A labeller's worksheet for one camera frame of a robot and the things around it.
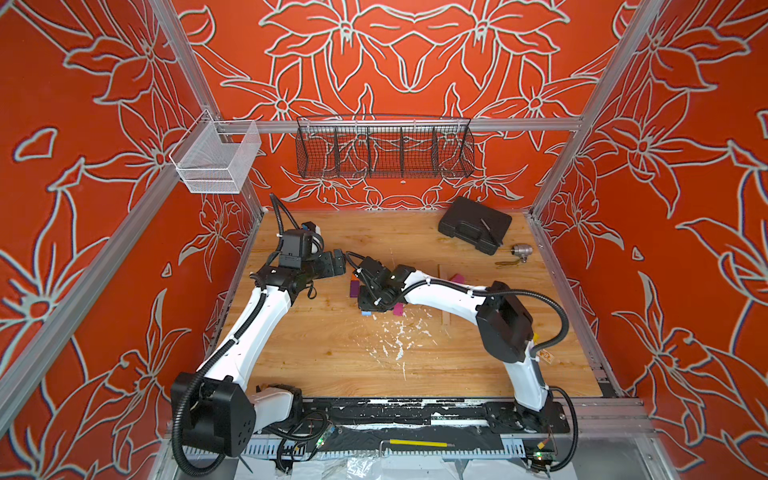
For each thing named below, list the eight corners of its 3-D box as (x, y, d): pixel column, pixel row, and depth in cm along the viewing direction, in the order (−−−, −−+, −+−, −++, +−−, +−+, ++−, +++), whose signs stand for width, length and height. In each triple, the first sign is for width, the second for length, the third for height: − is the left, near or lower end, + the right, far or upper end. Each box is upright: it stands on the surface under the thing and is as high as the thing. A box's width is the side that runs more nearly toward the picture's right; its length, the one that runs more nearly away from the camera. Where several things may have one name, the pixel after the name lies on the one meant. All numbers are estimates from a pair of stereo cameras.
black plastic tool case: (435, 233, 115) (437, 221, 109) (454, 203, 126) (458, 190, 121) (494, 258, 107) (500, 246, 101) (509, 223, 118) (515, 211, 113)
